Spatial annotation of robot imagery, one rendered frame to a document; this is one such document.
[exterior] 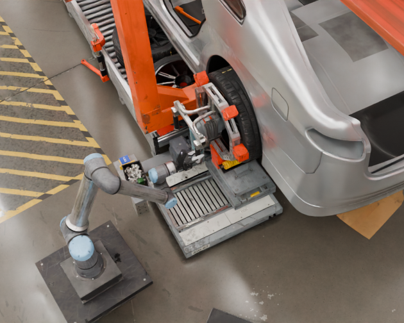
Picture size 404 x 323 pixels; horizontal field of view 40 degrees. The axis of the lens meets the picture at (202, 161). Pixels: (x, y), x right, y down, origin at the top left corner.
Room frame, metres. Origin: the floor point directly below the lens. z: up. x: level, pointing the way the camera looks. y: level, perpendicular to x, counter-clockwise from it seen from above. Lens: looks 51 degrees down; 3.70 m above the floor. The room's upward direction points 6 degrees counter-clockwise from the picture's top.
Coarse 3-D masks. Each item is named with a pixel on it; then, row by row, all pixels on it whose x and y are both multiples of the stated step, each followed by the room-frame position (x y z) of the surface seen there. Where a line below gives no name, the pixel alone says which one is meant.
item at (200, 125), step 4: (208, 116) 2.60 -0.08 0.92; (212, 116) 2.60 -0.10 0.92; (200, 120) 2.57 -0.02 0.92; (204, 120) 2.56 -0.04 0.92; (216, 120) 2.56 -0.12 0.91; (220, 120) 2.57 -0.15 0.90; (196, 124) 2.54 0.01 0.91; (200, 124) 2.54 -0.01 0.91; (220, 124) 2.54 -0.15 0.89; (200, 128) 2.51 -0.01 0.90; (204, 128) 2.51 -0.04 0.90; (220, 128) 2.53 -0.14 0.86; (224, 128) 2.56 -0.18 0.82; (200, 132) 2.49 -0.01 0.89; (204, 132) 2.50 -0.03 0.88; (204, 136) 2.49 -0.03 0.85
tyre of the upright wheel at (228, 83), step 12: (216, 72) 2.78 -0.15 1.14; (228, 72) 2.75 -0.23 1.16; (216, 84) 2.70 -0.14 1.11; (228, 84) 2.62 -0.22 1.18; (240, 84) 2.61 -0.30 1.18; (228, 96) 2.55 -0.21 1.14; (240, 96) 2.53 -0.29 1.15; (240, 108) 2.45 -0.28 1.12; (252, 108) 2.46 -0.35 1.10; (240, 120) 2.40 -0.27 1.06; (252, 120) 2.40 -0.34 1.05; (252, 132) 2.36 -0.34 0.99; (252, 144) 2.33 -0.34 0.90; (252, 156) 2.34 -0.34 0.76
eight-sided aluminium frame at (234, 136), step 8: (200, 88) 2.75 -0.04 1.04; (208, 88) 2.66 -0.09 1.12; (216, 88) 2.65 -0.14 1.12; (200, 104) 2.81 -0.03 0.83; (216, 104) 2.53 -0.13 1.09; (224, 104) 2.50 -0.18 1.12; (200, 112) 2.80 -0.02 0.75; (224, 120) 2.43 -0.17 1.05; (232, 120) 2.43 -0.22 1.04; (232, 136) 2.36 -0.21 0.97; (216, 144) 2.60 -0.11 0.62; (232, 144) 2.34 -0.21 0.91; (224, 152) 2.52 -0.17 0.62; (232, 152) 2.34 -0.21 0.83; (232, 160) 2.34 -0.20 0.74
